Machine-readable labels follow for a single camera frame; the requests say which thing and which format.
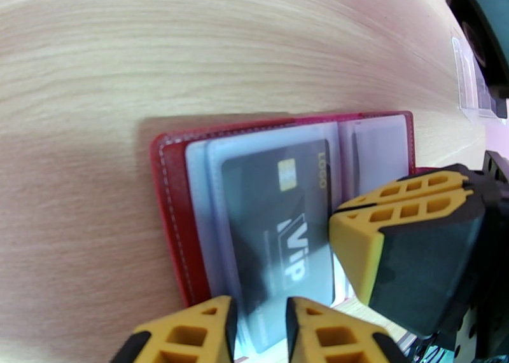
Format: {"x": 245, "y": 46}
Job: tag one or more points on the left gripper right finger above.
{"x": 334, "y": 338}

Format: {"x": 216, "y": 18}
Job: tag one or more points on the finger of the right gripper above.
{"x": 417, "y": 262}
{"x": 437, "y": 183}

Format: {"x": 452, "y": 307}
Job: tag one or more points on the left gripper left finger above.
{"x": 187, "y": 334}

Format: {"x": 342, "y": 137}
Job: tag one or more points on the clear acrylic card stand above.
{"x": 465, "y": 83}

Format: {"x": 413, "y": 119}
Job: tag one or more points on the red leather card holder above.
{"x": 175, "y": 199}

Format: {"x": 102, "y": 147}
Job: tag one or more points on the black VIP credit card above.
{"x": 258, "y": 199}

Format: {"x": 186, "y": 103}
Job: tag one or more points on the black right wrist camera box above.
{"x": 491, "y": 16}

